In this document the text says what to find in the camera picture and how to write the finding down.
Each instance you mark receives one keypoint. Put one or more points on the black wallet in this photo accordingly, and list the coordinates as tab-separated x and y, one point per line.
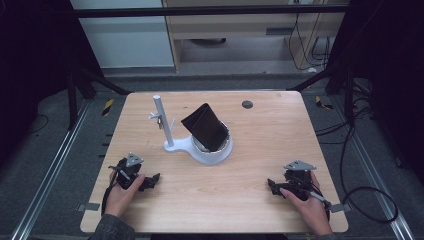
206	126

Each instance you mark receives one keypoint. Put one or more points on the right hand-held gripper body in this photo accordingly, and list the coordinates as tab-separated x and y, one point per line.
298	181

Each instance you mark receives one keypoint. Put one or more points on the black frame strut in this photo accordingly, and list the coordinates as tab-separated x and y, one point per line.
336	80
86	80

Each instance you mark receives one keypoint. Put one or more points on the person's right hand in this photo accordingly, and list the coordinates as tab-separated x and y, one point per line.
310	211

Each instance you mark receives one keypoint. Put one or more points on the white key stand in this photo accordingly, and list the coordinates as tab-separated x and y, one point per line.
165	123

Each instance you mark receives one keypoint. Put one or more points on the silver keys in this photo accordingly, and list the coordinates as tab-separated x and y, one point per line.
160	121

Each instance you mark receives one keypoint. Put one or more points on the grey tape piece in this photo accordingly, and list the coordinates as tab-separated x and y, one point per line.
342	208
89	206

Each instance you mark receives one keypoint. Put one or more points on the light wooden desk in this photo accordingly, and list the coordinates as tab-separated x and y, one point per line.
233	28

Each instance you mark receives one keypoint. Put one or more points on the black horizontal bar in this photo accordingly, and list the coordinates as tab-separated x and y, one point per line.
206	11

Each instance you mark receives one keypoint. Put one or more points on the person's left hand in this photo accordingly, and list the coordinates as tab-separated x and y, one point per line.
121	200

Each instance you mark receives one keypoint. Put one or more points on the round grey table grommet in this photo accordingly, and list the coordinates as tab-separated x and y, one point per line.
247	104

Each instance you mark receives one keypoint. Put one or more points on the yellow black hazard tape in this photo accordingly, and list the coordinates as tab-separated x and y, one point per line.
322	103
107	107

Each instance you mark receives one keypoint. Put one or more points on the aluminium floor rail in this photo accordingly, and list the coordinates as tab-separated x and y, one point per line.
50	173
376	176

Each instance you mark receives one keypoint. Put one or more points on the white cabinet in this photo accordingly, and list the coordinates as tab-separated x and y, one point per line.
126	43

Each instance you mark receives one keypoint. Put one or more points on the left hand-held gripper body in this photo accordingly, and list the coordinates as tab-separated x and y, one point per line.
128	173

